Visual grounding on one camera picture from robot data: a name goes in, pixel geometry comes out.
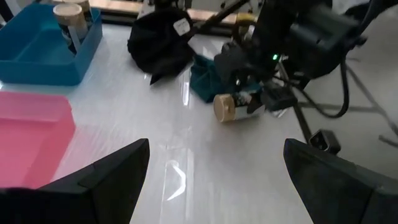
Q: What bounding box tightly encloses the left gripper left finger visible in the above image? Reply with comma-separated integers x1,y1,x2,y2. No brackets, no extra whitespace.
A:
0,138,150,224

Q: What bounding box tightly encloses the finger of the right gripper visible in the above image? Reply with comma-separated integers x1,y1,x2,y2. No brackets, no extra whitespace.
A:
261,83,299,112
244,90,265,114

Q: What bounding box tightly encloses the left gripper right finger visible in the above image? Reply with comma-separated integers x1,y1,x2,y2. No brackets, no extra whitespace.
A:
283,138,398,224

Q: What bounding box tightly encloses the tan-lid spice jar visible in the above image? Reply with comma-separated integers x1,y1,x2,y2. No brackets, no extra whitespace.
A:
52,2,90,55
213,91,267,123
62,0,94,30

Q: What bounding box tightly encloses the dark green cloth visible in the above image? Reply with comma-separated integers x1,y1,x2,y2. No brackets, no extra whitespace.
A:
189,54,262,104

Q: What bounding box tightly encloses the black cloth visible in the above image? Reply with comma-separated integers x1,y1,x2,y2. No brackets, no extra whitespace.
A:
126,6,200,85

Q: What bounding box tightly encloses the pink plastic bin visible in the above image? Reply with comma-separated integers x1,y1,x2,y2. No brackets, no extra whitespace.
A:
0,91,76,190

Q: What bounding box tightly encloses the blue plastic bin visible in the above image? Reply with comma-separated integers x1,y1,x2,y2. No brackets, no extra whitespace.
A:
0,2,103,87

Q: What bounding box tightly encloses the small black table camera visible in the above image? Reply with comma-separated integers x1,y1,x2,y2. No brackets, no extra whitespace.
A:
307,129,342,156

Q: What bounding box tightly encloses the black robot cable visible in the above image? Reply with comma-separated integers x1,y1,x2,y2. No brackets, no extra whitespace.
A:
292,55,351,119

